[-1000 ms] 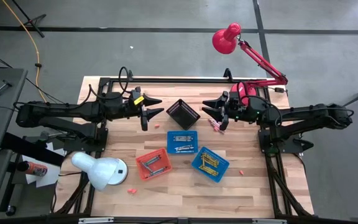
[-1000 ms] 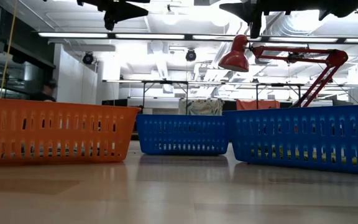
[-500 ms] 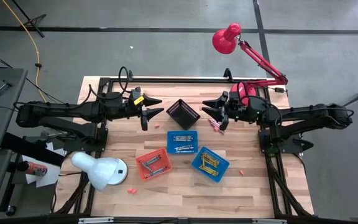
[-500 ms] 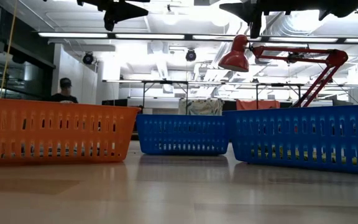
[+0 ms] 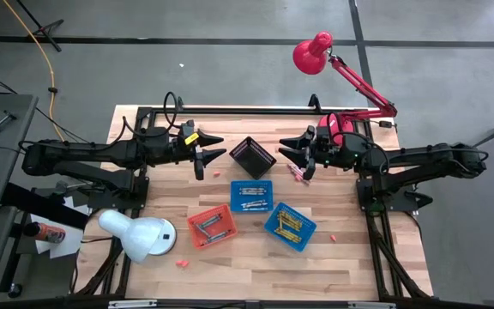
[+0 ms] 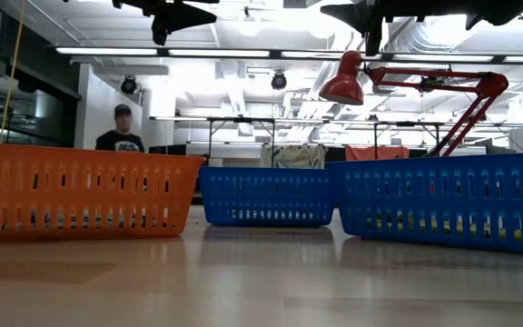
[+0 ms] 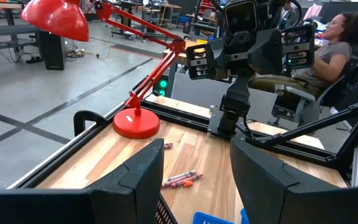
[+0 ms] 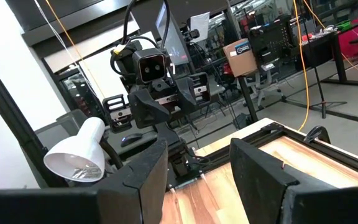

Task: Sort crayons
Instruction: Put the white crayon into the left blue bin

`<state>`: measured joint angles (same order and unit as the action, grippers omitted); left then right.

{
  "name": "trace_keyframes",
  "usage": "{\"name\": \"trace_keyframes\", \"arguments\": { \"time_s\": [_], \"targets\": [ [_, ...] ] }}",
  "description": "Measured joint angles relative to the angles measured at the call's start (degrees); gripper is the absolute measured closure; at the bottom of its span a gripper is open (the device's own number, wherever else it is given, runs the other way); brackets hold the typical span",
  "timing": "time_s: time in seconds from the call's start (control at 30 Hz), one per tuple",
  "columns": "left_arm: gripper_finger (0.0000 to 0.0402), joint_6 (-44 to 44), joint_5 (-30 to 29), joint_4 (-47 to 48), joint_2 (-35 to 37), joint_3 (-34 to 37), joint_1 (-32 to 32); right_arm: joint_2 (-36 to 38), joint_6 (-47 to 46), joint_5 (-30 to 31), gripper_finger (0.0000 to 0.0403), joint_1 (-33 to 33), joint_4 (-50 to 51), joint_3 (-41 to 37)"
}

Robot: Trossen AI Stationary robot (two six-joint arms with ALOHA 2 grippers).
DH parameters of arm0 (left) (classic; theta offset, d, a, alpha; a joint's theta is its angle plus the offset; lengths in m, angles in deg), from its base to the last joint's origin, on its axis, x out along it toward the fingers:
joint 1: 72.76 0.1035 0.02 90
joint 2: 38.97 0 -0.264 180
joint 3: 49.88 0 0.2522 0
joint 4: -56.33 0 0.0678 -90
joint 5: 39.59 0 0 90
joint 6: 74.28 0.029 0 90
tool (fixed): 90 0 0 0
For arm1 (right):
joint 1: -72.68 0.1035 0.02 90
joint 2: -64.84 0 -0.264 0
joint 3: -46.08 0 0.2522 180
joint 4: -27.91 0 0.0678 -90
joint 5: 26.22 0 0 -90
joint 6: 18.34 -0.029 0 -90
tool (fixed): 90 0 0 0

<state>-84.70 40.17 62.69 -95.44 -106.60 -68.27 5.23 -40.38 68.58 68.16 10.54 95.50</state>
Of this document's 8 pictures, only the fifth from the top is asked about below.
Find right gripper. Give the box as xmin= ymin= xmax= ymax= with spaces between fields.
xmin=277 ymin=128 xmax=362 ymax=182

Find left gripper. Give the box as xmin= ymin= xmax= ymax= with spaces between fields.
xmin=160 ymin=125 xmax=228 ymax=182

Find black plastic basket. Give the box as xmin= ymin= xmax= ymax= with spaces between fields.
xmin=228 ymin=135 xmax=279 ymax=181

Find blue plastic basket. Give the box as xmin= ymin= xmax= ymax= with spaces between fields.
xmin=263 ymin=201 xmax=318 ymax=254
xmin=229 ymin=179 xmax=275 ymax=214

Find red desk lamp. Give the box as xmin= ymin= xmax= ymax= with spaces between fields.
xmin=291 ymin=30 xmax=400 ymax=148

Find orange plastic basket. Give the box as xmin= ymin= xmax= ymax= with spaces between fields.
xmin=186 ymin=203 xmax=239 ymax=251

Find white desk lamp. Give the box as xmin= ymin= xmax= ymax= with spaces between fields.
xmin=97 ymin=209 xmax=178 ymax=264

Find white paper sheets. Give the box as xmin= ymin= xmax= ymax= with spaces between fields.
xmin=29 ymin=194 xmax=92 ymax=260

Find orange spray can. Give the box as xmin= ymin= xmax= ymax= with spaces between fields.
xmin=23 ymin=221 xmax=67 ymax=245

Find black tripod stand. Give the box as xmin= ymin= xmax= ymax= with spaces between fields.
xmin=15 ymin=0 xmax=65 ymax=54

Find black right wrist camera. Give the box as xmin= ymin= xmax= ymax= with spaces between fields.
xmin=312 ymin=124 xmax=332 ymax=149

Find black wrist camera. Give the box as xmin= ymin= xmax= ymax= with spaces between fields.
xmin=178 ymin=118 xmax=201 ymax=148
xmin=312 ymin=124 xmax=332 ymax=149

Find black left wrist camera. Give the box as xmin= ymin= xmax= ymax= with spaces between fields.
xmin=178 ymin=118 xmax=201 ymax=148

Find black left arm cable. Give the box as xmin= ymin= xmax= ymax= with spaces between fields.
xmin=119 ymin=90 xmax=185 ymax=143

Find silver metal bracket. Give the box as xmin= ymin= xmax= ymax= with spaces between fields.
xmin=107 ymin=300 xmax=159 ymax=309
xmin=346 ymin=300 xmax=397 ymax=309

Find yellow cable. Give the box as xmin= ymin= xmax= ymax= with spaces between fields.
xmin=1 ymin=0 xmax=66 ymax=143

